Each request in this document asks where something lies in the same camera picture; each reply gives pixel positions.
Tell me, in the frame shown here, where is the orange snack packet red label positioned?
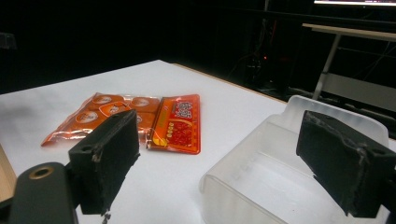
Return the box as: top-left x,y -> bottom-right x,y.
146,93 -> 202,155

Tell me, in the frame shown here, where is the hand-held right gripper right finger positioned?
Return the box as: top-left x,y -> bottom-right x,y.
295,109 -> 396,218

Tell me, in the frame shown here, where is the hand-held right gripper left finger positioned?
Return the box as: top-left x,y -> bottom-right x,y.
67,108 -> 141,217

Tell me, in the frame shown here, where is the clear orange multi-piece snack packet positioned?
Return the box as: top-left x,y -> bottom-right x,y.
40,91 -> 162,147

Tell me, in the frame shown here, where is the white folding table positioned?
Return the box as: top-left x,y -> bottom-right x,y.
301,22 -> 396,114

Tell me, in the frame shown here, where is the translucent white plastic bin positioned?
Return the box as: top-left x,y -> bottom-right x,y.
199,94 -> 391,224

